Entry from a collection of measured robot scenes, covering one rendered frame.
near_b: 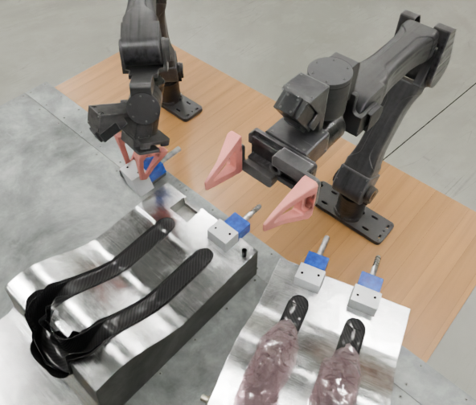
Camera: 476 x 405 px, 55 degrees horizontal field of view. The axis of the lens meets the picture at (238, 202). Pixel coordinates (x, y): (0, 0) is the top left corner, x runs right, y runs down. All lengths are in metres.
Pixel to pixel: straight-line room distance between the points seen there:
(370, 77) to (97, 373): 0.60
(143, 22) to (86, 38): 2.39
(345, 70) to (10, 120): 1.02
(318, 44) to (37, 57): 1.72
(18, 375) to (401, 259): 0.77
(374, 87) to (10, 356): 0.74
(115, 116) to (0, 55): 2.47
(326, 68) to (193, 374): 0.58
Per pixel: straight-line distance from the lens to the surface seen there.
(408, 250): 1.07
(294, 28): 3.23
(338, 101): 0.61
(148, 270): 0.90
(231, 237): 0.88
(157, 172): 0.98
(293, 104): 0.55
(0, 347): 0.94
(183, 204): 1.00
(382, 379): 0.84
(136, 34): 0.86
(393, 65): 0.76
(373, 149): 0.94
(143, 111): 0.81
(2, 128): 1.40
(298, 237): 1.03
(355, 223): 1.07
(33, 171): 1.25
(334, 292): 0.91
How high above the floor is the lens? 1.65
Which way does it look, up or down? 52 degrees down
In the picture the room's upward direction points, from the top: straight up
